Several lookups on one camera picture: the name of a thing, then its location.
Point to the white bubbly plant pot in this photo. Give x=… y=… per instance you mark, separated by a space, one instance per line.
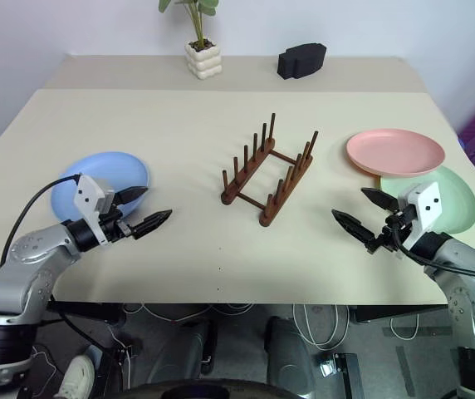
x=204 y=62

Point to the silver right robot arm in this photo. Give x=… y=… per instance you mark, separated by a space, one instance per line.
x=470 y=266

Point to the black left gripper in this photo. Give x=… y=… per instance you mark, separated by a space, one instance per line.
x=113 y=226

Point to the pink plate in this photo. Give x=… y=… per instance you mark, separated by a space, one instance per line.
x=395 y=151

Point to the black floor stand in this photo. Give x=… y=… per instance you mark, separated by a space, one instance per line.
x=351 y=374

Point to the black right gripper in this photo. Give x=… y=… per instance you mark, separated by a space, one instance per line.
x=395 y=232

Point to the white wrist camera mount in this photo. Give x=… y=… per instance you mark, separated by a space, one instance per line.
x=426 y=203
x=90 y=197

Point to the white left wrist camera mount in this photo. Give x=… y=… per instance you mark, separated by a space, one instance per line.
x=90 y=197

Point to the white shoe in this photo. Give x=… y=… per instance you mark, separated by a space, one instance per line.
x=75 y=376

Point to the dark rounded shape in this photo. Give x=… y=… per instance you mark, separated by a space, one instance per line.
x=289 y=353

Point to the blue plate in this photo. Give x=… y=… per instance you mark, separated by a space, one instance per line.
x=100 y=166

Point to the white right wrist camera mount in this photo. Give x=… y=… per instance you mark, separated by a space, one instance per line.
x=426 y=203

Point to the green leafy plant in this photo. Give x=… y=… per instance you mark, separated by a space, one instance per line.
x=198 y=25

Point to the black foam block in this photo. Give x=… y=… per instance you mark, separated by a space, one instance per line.
x=302 y=60

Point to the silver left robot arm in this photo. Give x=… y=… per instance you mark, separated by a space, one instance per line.
x=25 y=266

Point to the black table frame bar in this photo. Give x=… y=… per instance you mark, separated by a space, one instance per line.
x=88 y=311
x=399 y=312

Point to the wooden dish rack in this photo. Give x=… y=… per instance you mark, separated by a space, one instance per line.
x=268 y=212

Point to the green plate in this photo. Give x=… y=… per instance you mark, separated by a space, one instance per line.
x=457 y=203

